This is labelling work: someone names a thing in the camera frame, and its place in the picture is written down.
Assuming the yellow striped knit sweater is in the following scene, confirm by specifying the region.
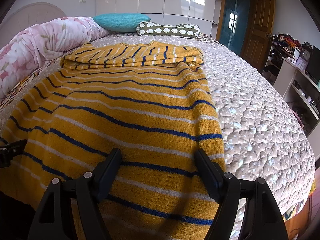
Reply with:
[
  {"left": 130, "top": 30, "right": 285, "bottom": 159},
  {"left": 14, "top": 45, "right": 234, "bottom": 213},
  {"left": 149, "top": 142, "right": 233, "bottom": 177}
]
[{"left": 1, "top": 41, "right": 224, "bottom": 239}]

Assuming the pile of colourful clothes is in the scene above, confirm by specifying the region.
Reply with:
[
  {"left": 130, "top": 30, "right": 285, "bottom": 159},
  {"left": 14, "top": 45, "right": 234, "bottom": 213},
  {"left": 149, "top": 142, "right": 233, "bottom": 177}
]
[{"left": 271, "top": 34, "right": 302, "bottom": 54}]

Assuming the beige quilted bedspread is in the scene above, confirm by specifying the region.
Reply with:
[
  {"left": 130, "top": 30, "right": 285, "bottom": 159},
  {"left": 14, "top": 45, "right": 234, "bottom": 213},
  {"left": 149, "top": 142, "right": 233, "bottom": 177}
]
[{"left": 0, "top": 32, "right": 316, "bottom": 240}]

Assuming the pink floral duvet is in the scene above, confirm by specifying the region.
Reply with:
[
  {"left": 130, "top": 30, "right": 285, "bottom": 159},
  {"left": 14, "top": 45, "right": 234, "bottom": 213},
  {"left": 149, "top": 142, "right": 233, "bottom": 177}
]
[{"left": 0, "top": 17, "right": 108, "bottom": 99}]

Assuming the white shelf unit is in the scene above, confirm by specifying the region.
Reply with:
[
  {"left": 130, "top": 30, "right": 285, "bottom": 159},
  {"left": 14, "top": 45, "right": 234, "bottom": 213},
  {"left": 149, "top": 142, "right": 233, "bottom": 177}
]
[{"left": 272, "top": 57, "right": 320, "bottom": 140}]

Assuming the pink padded headboard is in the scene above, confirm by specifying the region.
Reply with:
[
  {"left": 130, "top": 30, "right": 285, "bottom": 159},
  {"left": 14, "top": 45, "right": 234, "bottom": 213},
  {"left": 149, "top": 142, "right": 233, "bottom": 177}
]
[{"left": 0, "top": 2, "right": 66, "bottom": 49}]

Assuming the black monitor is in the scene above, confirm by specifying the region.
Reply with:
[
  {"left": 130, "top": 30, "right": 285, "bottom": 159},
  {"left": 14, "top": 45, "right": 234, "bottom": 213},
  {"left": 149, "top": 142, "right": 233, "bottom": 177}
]
[{"left": 305, "top": 46, "right": 320, "bottom": 84}]

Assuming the teal pillow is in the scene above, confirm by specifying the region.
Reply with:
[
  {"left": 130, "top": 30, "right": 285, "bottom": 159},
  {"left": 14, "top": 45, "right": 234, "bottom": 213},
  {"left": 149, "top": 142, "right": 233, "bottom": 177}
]
[{"left": 93, "top": 13, "right": 151, "bottom": 33}]

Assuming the small desk clock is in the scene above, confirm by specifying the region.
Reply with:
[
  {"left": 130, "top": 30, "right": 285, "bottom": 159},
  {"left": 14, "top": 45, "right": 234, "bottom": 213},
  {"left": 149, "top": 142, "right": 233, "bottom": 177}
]
[{"left": 300, "top": 42, "right": 312, "bottom": 62}]

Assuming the brown wooden door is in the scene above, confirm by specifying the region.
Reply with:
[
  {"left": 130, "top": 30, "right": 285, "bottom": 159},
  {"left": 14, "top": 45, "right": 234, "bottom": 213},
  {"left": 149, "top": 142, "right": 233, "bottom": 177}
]
[{"left": 241, "top": 0, "right": 276, "bottom": 71}]

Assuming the olive bolster with white sheep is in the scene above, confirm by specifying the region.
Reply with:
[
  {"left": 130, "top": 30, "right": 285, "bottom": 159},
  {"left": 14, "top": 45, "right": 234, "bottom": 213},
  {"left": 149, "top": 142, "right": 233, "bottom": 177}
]
[{"left": 136, "top": 21, "right": 200, "bottom": 39}]

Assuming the white glossy wardrobe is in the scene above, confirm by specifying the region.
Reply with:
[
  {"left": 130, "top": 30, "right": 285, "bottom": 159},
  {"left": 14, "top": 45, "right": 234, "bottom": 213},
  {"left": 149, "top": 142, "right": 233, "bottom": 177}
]
[{"left": 96, "top": 0, "right": 219, "bottom": 38}]

